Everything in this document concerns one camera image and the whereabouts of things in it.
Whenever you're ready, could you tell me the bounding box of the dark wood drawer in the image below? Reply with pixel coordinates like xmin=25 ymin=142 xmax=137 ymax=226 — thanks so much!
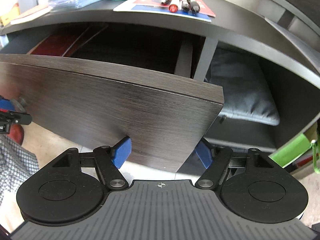
xmin=1 ymin=54 xmax=224 ymax=172

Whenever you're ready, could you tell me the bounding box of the dark blue cushion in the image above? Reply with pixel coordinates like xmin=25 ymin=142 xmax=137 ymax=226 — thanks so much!
xmin=204 ymin=48 xmax=280 ymax=126

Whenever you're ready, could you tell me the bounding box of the red round stool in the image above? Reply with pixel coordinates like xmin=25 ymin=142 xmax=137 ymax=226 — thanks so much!
xmin=7 ymin=124 xmax=24 ymax=145

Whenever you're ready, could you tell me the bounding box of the green paper bag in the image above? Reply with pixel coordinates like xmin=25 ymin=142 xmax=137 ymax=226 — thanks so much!
xmin=269 ymin=133 xmax=311 ymax=168

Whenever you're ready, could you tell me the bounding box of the red certificate folder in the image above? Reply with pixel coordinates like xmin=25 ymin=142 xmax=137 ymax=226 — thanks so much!
xmin=28 ymin=26 xmax=103 ymax=57

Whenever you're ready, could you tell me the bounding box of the black marker pen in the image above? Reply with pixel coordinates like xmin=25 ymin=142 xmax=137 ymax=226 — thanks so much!
xmin=187 ymin=0 xmax=200 ymax=15

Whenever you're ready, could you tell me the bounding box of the grey checkered cloth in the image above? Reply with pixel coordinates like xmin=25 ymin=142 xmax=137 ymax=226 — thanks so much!
xmin=0 ymin=134 xmax=39 ymax=203

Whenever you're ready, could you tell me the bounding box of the red blue booklet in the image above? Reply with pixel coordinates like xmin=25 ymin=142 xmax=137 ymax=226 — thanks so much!
xmin=114 ymin=0 xmax=216 ymax=22

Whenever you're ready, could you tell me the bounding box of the red cap marker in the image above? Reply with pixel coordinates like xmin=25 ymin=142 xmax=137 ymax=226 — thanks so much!
xmin=168 ymin=0 xmax=181 ymax=13

